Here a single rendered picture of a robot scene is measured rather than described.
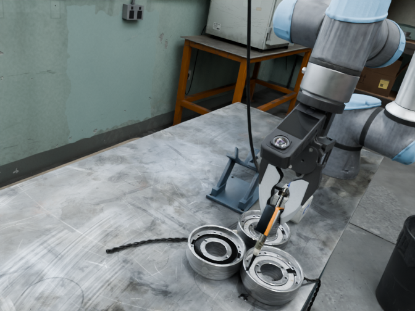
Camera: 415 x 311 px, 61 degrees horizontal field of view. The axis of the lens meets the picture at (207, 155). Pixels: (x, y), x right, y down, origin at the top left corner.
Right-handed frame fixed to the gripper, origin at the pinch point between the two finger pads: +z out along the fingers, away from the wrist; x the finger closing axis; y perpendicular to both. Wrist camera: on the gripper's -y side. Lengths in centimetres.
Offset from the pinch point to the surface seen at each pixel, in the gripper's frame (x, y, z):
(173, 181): 28.9, 13.7, 11.9
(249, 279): -1.3, -4.2, 10.4
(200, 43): 142, 179, -7
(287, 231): -0.9, 12.5, 8.2
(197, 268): 7.0, -6.7, 12.5
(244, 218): 7.6, 9.9, 9.1
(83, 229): 29.1, -12.3, 15.6
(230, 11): 137, 201, -34
